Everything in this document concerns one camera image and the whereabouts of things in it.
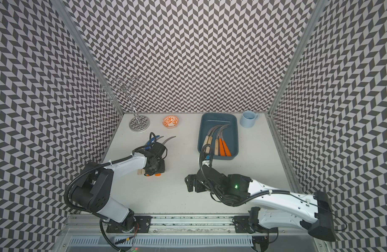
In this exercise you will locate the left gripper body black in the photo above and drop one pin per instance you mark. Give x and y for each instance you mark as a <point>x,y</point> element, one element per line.
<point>159,167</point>

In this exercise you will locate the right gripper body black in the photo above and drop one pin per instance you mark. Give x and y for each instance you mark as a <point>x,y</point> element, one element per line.
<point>200,187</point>

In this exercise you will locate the orange handle sickle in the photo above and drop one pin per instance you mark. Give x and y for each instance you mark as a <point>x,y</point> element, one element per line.
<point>222,131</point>
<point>224,150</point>
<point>157,174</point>

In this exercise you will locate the blue blade wooden sickle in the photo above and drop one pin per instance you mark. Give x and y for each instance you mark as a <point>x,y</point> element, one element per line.
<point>151,140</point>

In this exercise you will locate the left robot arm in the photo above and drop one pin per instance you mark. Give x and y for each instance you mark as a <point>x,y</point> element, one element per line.
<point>90,191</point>

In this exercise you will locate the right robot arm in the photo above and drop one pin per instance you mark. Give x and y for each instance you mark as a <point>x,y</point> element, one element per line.
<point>272,207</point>

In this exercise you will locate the dark blue storage tray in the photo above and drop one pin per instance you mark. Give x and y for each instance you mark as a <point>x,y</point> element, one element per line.
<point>230,135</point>

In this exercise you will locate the chrome mug tree stand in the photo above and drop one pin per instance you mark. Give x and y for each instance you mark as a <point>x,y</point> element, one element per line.
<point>127,89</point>

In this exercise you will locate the orange patterned small bowl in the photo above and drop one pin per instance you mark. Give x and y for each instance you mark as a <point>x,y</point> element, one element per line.
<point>170,121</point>

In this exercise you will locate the light blue mug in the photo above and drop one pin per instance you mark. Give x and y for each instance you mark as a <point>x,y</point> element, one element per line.
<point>248,119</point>

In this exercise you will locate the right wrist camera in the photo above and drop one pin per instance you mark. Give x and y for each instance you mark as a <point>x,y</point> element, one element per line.
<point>207,161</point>

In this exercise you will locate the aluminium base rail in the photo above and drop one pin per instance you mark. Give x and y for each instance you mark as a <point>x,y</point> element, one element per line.
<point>193,223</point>

